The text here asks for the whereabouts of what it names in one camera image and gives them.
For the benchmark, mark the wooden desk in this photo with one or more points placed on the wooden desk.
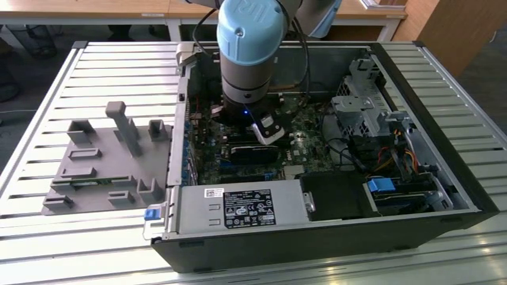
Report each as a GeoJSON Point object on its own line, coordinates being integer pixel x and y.
{"type": "Point", "coordinates": [118, 9]}

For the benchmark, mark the black graphics card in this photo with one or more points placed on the black graphics card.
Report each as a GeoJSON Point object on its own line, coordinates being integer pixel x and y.
{"type": "Point", "coordinates": [253, 154]}

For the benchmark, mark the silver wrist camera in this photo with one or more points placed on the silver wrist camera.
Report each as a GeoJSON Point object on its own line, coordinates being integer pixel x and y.
{"type": "Point", "coordinates": [269, 133]}

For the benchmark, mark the black plastic fan shroud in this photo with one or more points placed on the black plastic fan shroud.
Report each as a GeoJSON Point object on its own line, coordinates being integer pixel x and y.
{"type": "Point", "coordinates": [336, 196]}

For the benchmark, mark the silver metal drive cage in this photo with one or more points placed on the silver metal drive cage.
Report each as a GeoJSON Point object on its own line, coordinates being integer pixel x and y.
{"type": "Point", "coordinates": [356, 110]}

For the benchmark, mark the silver power supply unit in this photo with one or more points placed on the silver power supply unit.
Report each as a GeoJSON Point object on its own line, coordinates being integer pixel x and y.
{"type": "Point", "coordinates": [197, 205]}

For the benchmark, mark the blue disk carrier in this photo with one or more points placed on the blue disk carrier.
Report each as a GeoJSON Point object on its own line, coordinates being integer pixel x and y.
{"type": "Point", "coordinates": [380, 185]}

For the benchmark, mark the grey plastic parts rack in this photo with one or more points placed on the grey plastic parts rack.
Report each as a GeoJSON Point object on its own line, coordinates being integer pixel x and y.
{"type": "Point", "coordinates": [110, 166]}

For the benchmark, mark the blue case latch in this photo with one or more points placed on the blue case latch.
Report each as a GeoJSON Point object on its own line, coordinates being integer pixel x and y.
{"type": "Point", "coordinates": [153, 214]}

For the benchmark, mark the black open PC case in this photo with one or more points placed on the black open PC case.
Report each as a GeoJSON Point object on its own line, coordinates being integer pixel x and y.
{"type": "Point", "coordinates": [276, 252]}

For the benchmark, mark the wooden cabinet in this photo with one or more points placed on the wooden cabinet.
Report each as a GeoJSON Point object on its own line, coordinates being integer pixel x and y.
{"type": "Point", "coordinates": [459, 32]}

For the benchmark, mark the green motherboard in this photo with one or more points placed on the green motherboard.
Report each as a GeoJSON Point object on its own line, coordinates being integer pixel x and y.
{"type": "Point", "coordinates": [304, 139]}

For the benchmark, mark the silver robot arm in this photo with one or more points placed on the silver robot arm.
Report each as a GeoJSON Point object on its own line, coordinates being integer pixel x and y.
{"type": "Point", "coordinates": [245, 44]}

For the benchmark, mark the silver chipset heatsink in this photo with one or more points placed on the silver chipset heatsink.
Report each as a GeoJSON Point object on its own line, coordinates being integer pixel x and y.
{"type": "Point", "coordinates": [295, 172]}

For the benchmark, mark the green RAM stick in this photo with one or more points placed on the green RAM stick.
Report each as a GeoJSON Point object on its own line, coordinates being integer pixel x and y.
{"type": "Point", "coordinates": [102, 181]}

